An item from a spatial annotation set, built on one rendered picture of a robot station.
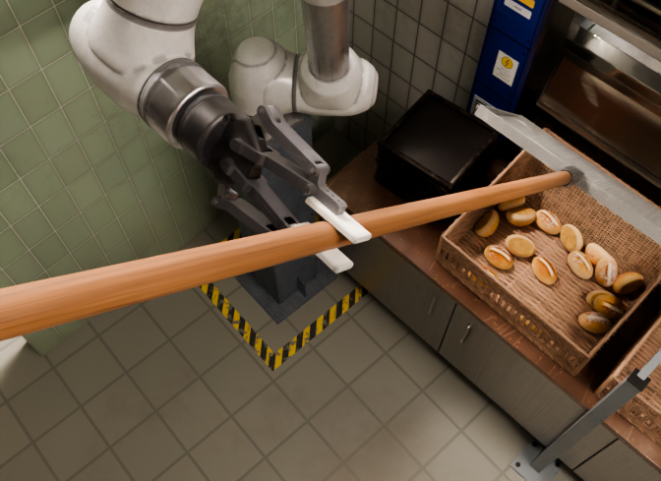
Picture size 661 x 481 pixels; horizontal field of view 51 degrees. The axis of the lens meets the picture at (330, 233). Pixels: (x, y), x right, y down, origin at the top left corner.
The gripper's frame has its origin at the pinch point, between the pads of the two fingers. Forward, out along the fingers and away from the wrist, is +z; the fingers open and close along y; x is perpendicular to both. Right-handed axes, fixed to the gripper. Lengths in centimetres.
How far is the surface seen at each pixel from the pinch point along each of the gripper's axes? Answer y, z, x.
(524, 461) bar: 106, 37, -174
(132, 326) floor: 153, -105, -124
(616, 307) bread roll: 35, 25, -155
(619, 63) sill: -22, -15, -145
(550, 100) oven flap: -3, -27, -157
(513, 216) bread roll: 34, -16, -162
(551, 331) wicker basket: 47, 17, -137
